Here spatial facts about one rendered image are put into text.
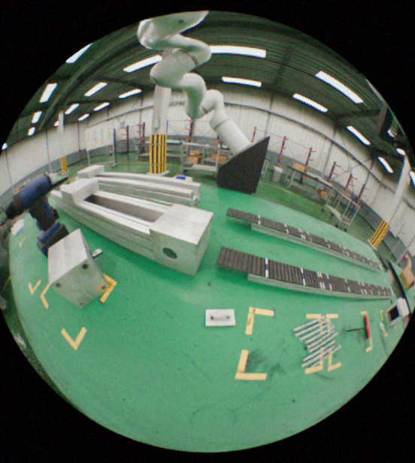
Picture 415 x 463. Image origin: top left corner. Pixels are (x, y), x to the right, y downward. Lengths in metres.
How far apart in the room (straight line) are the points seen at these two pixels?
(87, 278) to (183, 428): 0.29
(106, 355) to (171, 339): 0.12
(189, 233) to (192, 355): 0.20
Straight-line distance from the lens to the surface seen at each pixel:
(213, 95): 0.83
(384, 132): 0.21
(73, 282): 0.26
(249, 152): 0.70
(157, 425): 0.29
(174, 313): 0.25
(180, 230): 0.22
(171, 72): 0.52
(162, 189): 0.43
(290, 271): 0.33
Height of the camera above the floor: 1.02
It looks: 39 degrees down
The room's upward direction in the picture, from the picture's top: 9 degrees clockwise
